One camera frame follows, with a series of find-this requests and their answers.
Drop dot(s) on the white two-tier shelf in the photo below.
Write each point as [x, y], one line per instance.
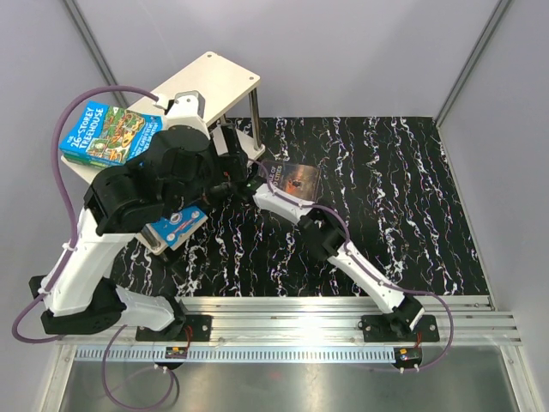
[223, 84]

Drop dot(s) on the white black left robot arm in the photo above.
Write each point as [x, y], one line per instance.
[80, 297]

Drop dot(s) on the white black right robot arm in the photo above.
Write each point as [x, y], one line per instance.
[323, 230]

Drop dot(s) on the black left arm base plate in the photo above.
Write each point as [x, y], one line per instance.
[196, 328]

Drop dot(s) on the blue paperback book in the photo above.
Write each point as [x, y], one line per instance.
[174, 231]

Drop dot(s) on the aluminium rail frame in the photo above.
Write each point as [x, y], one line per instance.
[308, 354]

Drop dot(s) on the dark tale of two cities book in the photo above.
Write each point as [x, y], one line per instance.
[297, 180]

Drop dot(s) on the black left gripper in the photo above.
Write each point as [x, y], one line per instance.
[208, 180]

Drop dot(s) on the blue 26-storey treehouse book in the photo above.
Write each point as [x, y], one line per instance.
[107, 136]

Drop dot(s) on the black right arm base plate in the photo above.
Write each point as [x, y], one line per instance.
[378, 328]

